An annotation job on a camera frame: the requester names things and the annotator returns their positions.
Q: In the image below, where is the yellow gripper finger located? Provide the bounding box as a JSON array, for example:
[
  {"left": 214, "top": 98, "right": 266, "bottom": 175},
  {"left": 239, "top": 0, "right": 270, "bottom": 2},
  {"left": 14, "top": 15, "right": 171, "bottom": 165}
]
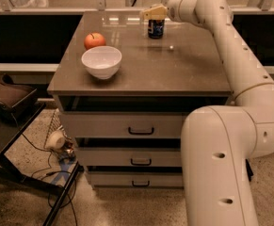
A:
[{"left": 139, "top": 4, "right": 168, "bottom": 20}]

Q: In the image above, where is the blue pepsi can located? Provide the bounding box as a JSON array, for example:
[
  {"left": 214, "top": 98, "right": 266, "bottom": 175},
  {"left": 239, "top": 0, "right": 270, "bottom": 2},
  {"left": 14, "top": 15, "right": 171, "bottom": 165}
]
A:
[{"left": 148, "top": 20, "right": 164, "bottom": 39}]

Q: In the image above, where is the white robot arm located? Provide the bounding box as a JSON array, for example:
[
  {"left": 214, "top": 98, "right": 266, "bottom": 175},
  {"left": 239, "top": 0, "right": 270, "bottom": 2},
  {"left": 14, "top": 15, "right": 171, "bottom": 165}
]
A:
[{"left": 140, "top": 0, "right": 274, "bottom": 226}]

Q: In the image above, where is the red apple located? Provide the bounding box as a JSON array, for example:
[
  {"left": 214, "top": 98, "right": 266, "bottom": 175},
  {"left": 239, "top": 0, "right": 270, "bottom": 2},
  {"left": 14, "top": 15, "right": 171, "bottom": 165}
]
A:
[{"left": 84, "top": 32, "right": 106, "bottom": 50}]

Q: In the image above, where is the white ceramic bowl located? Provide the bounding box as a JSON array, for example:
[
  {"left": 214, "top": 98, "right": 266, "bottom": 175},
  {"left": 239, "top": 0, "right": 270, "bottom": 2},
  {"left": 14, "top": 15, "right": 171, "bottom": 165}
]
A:
[{"left": 81, "top": 46, "right": 122, "bottom": 80}]

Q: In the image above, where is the grey drawer cabinet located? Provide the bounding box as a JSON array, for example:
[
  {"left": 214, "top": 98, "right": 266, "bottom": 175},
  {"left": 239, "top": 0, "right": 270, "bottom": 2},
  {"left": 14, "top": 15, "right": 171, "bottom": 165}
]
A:
[{"left": 48, "top": 11, "right": 230, "bottom": 174}]

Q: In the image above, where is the white round device on floor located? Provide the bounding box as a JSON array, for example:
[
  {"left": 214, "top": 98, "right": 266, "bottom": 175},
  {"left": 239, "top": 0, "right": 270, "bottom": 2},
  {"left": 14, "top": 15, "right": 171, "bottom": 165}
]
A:
[{"left": 46, "top": 130, "right": 66, "bottom": 151}]

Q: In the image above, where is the dark brown headset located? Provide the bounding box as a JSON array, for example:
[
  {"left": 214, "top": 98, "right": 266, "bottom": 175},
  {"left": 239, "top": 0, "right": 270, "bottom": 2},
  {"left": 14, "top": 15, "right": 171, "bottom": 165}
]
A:
[{"left": 0, "top": 74, "right": 37, "bottom": 116}]

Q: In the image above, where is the black side table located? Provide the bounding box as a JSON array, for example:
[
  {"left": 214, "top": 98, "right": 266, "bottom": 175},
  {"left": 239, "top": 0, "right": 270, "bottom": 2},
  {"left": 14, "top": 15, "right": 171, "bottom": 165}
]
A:
[{"left": 0, "top": 103, "right": 80, "bottom": 226}]

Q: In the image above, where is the top drawer with black handle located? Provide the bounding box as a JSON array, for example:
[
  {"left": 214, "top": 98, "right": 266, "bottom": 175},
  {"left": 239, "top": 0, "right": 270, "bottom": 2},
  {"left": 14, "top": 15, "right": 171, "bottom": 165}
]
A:
[{"left": 59, "top": 112, "right": 185, "bottom": 138}]

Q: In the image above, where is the drawer with black handle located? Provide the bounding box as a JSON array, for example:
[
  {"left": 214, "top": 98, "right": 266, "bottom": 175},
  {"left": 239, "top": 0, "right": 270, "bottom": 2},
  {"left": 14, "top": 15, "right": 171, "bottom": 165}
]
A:
[
  {"left": 86, "top": 172, "right": 184, "bottom": 187},
  {"left": 74, "top": 148, "right": 181, "bottom": 167},
  {"left": 59, "top": 112, "right": 185, "bottom": 138}
]

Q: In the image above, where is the middle drawer with black handle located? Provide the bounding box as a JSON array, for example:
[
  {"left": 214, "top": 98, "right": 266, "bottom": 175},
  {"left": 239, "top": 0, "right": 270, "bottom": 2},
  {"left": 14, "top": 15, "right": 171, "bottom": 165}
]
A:
[{"left": 74, "top": 148, "right": 181, "bottom": 167}]

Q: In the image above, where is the wire mesh basket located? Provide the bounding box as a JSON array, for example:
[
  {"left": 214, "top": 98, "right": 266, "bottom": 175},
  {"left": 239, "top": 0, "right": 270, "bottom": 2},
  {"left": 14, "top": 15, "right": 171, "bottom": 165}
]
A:
[{"left": 44, "top": 109, "right": 75, "bottom": 161}]

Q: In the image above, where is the bottom drawer with black handle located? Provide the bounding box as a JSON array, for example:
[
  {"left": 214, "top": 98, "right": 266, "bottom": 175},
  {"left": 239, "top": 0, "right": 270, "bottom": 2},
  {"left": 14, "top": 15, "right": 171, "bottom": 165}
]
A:
[{"left": 86, "top": 172, "right": 184, "bottom": 187}]

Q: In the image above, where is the black floor cable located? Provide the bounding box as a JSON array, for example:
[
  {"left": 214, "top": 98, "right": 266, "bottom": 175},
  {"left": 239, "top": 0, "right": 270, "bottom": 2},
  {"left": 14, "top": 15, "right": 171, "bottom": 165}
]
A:
[{"left": 10, "top": 113, "right": 79, "bottom": 226}]

